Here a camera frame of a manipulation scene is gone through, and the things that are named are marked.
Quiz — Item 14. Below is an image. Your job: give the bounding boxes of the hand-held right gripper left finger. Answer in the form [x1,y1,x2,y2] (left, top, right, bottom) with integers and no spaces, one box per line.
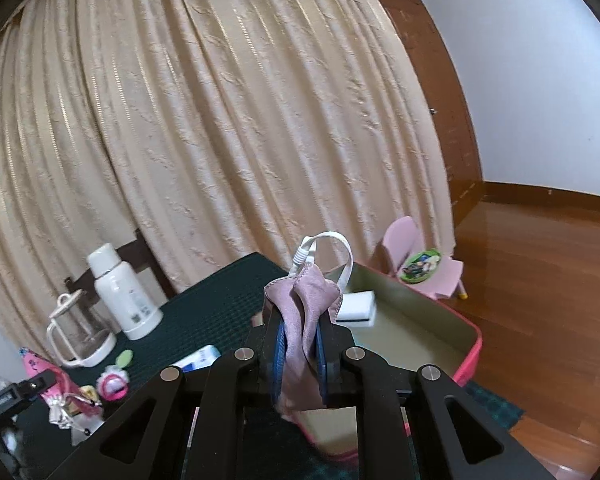
[72,310,288,480]

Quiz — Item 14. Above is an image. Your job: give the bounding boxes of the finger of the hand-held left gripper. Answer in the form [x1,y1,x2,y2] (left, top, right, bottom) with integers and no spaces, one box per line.
[10,370,56,401]

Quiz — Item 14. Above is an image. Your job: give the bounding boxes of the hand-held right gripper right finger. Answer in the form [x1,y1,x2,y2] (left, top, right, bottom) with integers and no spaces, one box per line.
[314,320,556,480]

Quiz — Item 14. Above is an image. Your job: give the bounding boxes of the pink patterned drawstring pouch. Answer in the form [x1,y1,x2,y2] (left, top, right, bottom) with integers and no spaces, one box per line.
[22,349,106,431]

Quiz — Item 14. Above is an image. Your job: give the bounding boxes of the mauve cloth face mask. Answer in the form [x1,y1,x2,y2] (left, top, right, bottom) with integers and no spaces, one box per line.
[265,231,355,423]

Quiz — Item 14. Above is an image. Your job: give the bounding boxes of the pale yellow cloth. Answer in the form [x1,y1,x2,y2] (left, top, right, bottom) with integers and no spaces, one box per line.
[77,384,101,408]

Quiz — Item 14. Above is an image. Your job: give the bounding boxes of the pink silicone wristband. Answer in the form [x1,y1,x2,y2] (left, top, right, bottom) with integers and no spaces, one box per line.
[96,365,131,402]

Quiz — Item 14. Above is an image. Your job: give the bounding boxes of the pink storage box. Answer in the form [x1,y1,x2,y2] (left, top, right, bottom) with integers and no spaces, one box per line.
[252,260,483,461]

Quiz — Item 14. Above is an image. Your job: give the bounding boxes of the white sponge block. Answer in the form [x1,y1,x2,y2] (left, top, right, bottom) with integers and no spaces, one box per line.
[336,290,377,328]

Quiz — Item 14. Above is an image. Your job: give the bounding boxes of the white card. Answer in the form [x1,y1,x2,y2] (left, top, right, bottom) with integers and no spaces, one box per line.
[71,412,106,447]

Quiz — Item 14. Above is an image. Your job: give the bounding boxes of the white and blue tissue pack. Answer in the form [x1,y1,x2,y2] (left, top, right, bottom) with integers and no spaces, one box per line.
[170,345,222,373]

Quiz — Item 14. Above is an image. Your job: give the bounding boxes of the green plaid tablecloth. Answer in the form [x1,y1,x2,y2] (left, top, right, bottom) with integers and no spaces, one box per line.
[0,251,526,480]

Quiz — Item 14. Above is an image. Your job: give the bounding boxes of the white thermos kettle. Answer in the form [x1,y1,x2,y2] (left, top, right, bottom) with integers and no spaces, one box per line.
[86,243,164,341]

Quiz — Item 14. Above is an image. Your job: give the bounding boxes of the green bowl of toys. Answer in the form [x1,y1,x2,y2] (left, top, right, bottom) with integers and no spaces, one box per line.
[399,249,442,283]

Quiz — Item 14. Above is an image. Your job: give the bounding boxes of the pink child chair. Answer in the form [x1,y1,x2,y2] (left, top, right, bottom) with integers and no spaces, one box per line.
[380,216,468,301]

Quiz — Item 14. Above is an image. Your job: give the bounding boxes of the dark wooden chair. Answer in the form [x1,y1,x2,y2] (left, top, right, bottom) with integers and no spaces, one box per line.
[62,229,176,306]

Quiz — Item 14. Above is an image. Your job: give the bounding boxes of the beige patterned curtain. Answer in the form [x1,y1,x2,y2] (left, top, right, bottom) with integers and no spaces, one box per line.
[0,0,456,361]

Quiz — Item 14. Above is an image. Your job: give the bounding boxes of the brown wooden door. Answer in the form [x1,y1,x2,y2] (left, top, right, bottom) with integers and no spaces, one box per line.
[365,0,483,226]

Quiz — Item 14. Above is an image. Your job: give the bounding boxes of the glass pitcher with white handle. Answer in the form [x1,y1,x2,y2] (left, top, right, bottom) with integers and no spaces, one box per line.
[46,291,117,368]

